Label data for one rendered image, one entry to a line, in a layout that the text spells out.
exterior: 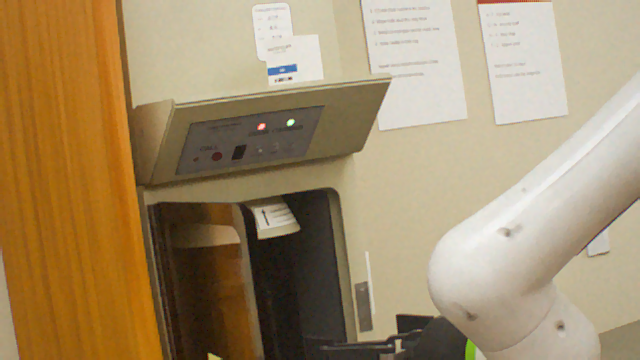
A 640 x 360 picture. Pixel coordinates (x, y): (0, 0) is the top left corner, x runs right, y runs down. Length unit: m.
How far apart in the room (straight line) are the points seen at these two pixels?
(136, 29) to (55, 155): 0.20
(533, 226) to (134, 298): 0.53
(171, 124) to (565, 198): 0.54
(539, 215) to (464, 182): 1.26
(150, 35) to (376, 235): 0.82
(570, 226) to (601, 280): 1.52
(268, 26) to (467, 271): 0.64
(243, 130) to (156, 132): 0.11
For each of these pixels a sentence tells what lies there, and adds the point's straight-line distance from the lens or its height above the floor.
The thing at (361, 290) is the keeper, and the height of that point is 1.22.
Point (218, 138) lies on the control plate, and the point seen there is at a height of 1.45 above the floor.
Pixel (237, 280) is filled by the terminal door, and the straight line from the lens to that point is 1.37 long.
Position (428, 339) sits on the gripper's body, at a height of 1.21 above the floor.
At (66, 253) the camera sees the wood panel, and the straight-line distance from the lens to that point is 1.69.
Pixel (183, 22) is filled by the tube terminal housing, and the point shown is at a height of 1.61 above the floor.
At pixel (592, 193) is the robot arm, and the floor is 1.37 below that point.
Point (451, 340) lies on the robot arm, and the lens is 1.37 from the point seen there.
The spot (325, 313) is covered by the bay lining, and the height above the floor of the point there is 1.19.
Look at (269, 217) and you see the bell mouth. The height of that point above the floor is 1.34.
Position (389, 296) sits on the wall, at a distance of 2.35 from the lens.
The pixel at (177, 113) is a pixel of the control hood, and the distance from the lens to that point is 1.53.
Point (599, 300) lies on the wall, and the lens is 2.72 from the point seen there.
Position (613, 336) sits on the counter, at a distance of 2.63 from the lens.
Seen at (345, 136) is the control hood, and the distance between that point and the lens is 1.72.
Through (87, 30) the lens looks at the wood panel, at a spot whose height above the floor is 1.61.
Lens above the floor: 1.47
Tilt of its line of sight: 3 degrees down
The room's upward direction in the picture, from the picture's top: 8 degrees counter-clockwise
